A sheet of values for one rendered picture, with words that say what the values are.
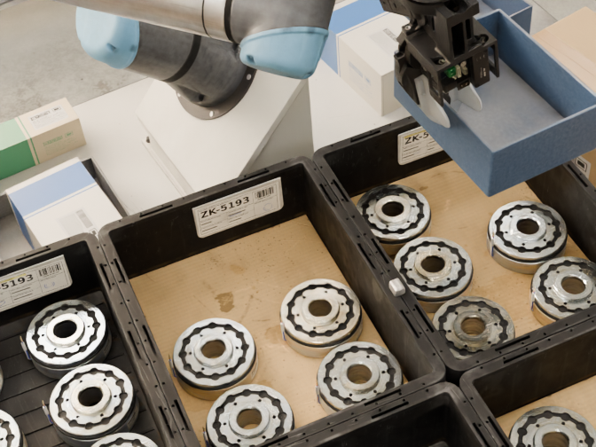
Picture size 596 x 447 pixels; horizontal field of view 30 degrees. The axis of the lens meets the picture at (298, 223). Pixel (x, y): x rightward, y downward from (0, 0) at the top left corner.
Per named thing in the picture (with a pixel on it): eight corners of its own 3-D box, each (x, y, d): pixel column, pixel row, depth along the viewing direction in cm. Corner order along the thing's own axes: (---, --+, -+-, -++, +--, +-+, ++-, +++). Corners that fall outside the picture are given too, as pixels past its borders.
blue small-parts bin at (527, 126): (392, 96, 135) (393, 50, 130) (495, 53, 139) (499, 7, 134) (488, 198, 123) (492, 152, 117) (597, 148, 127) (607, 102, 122)
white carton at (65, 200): (19, 229, 174) (4, 190, 167) (89, 196, 178) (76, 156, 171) (74, 312, 162) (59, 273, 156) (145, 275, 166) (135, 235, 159)
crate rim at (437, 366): (97, 239, 144) (93, 227, 142) (308, 164, 151) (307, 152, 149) (203, 491, 119) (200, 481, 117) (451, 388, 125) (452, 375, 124)
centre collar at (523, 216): (501, 223, 147) (501, 220, 147) (532, 209, 149) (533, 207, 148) (522, 247, 144) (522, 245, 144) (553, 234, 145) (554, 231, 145)
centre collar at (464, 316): (445, 320, 137) (445, 317, 137) (481, 307, 138) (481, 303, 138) (464, 350, 134) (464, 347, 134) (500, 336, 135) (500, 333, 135)
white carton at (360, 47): (317, 55, 198) (314, 14, 191) (372, 29, 202) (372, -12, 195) (381, 116, 186) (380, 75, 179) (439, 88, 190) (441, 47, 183)
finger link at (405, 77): (406, 111, 121) (398, 51, 114) (399, 103, 121) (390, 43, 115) (443, 92, 121) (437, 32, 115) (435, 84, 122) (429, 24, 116)
